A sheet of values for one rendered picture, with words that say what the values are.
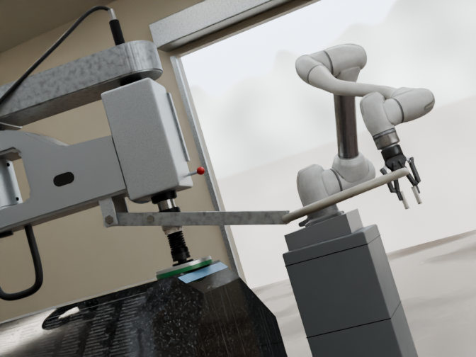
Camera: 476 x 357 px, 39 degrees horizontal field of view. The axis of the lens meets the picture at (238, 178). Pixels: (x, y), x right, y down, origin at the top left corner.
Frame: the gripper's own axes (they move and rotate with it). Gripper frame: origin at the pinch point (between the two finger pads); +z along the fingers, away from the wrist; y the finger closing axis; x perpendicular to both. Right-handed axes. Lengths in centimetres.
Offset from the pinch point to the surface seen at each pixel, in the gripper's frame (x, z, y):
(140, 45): -4, -89, 73
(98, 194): -12, -43, 106
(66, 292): -624, -32, 224
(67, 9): -527, -336, 102
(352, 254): -58, 15, 13
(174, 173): -3, -39, 78
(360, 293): -59, 33, 16
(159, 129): -2, -56, 77
